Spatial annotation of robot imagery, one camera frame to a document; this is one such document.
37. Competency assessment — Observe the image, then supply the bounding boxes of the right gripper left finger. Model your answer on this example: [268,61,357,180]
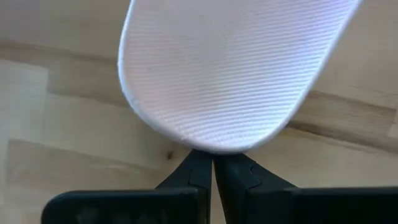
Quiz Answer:
[154,149,214,224]

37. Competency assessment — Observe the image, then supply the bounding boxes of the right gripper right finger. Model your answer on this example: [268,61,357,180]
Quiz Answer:
[213,152,299,224]

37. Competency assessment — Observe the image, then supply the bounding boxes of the pink slide sandal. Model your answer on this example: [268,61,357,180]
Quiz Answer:
[117,0,363,156]

